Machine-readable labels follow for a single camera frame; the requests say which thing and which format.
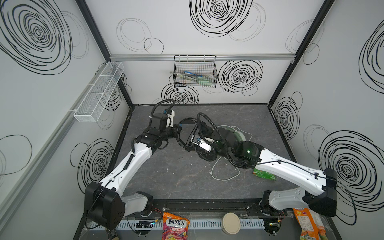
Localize black blue headphones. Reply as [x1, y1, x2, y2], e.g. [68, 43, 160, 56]
[177, 118, 218, 162]

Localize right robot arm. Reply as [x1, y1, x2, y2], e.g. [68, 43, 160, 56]
[196, 113, 338, 217]

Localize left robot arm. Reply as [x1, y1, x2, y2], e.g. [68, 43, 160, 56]
[83, 99, 181, 230]

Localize mint green headphones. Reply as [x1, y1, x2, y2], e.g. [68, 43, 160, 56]
[210, 124, 254, 182]

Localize green snack bag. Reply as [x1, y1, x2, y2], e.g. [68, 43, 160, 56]
[253, 169, 276, 181]

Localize green item in basket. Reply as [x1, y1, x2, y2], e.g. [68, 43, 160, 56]
[197, 75, 217, 88]

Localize round beige lid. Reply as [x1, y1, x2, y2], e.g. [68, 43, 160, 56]
[222, 213, 241, 235]

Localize pink Fox's candy bag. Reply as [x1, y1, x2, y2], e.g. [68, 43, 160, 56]
[162, 213, 190, 240]

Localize orange snack bag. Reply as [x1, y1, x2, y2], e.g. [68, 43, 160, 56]
[293, 208, 328, 240]

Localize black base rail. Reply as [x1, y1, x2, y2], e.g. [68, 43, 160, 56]
[152, 198, 264, 217]

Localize black wire basket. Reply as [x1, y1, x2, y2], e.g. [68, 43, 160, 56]
[171, 60, 218, 88]

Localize white slotted cable duct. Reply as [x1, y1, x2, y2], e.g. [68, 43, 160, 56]
[115, 218, 266, 232]

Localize aluminium wall rail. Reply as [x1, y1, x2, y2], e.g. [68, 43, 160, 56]
[110, 54, 296, 62]

